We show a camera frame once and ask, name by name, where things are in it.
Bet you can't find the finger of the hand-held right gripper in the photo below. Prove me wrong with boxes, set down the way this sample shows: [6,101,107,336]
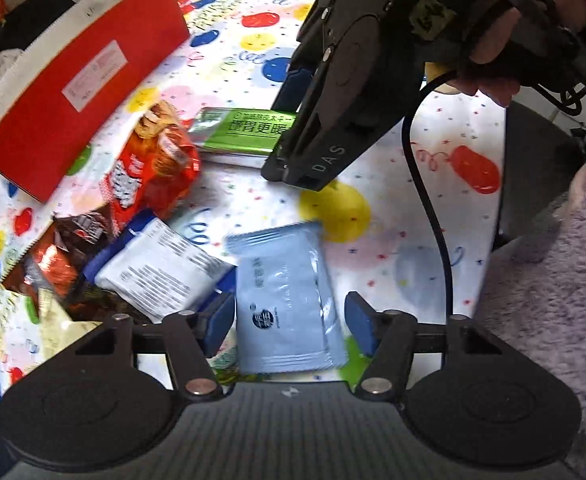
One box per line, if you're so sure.
[261,100,408,192]
[275,35,334,113]

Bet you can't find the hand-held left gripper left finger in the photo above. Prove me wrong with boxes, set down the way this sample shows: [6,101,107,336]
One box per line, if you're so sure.
[75,292,236,403]

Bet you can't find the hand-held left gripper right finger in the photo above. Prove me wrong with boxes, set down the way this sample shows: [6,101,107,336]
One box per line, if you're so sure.
[344,291,516,402]

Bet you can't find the light blue packet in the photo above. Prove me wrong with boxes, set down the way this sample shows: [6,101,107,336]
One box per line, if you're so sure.
[224,220,348,375]

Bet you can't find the green snack packet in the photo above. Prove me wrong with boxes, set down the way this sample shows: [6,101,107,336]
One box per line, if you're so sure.
[188,106,298,168]

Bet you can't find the white and blue packet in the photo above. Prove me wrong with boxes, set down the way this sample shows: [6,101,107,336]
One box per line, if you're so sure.
[84,210,236,323]

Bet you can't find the red snack bag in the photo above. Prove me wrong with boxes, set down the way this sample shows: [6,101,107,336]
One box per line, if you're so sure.
[100,100,202,236]

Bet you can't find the pale yellow snack packet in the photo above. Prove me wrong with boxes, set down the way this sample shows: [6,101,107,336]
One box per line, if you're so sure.
[38,290,104,361]

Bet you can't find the brown orange snack packet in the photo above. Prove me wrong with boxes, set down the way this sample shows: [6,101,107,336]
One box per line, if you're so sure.
[3,205,124,321]

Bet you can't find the red cardboard box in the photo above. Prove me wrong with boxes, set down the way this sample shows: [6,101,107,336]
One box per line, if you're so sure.
[0,0,191,204]

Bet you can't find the balloon print tablecloth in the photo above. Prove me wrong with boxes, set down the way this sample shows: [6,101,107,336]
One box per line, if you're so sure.
[0,0,506,408]

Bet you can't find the lilac fuzzy clothing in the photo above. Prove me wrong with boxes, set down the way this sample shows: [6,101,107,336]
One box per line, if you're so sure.
[473,150,586,480]

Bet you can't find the black chair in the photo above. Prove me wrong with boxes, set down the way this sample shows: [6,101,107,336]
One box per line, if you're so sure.
[493,105,586,251]

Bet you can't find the black armchair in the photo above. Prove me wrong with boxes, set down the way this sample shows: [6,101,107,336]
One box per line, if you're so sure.
[0,0,76,83]

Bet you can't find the white cloth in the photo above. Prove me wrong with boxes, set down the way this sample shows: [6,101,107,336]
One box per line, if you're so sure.
[0,49,24,82]

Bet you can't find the black cable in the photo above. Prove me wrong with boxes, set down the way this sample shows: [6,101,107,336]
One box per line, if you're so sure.
[402,67,466,361]

